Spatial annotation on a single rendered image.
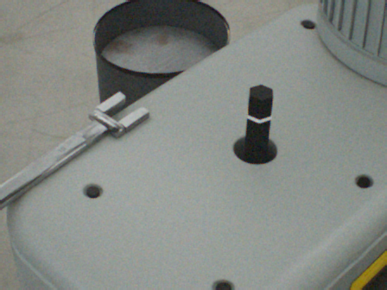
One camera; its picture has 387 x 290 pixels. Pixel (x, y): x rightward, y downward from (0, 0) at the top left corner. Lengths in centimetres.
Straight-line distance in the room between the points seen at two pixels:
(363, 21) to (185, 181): 23
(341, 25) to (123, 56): 237
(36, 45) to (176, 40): 108
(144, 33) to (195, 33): 18
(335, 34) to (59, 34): 340
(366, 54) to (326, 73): 5
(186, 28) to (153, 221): 266
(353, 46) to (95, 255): 34
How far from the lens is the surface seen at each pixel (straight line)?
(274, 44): 93
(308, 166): 80
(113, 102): 84
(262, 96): 76
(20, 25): 437
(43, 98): 389
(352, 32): 89
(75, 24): 432
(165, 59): 322
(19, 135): 372
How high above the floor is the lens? 243
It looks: 41 degrees down
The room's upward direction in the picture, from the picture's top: 5 degrees clockwise
